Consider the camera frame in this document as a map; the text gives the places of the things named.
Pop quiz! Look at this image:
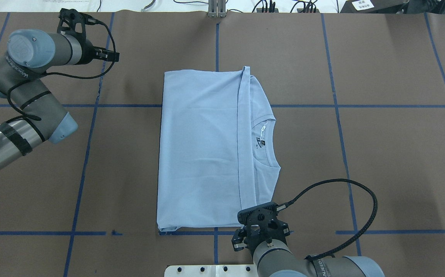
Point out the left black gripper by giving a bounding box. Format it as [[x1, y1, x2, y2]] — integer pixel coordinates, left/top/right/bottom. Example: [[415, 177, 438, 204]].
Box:
[[79, 40, 119, 65]]

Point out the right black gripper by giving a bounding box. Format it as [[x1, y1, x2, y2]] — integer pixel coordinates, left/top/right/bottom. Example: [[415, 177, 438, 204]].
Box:
[[232, 219, 289, 252]]

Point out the light blue t-shirt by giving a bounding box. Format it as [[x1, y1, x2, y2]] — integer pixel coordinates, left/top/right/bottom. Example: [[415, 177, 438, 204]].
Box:
[[156, 66, 281, 232]]

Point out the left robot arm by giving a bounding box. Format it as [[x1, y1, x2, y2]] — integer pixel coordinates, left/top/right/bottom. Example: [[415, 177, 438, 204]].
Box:
[[0, 29, 119, 170]]

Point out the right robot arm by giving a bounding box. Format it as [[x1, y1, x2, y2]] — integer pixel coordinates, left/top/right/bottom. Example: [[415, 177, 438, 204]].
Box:
[[231, 220, 385, 277]]

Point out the black power adapter box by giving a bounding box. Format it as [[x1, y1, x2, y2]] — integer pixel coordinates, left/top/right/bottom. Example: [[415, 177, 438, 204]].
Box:
[[339, 0, 409, 14]]

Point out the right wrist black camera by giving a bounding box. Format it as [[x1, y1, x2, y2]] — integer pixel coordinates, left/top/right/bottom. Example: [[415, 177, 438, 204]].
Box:
[[237, 202, 289, 226]]

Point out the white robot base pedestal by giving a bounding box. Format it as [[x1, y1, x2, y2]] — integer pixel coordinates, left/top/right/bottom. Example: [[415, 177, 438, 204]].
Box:
[[164, 264, 258, 277]]

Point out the aluminium frame post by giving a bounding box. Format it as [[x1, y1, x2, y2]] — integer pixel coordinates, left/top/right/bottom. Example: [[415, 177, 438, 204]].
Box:
[[207, 0, 227, 18]]

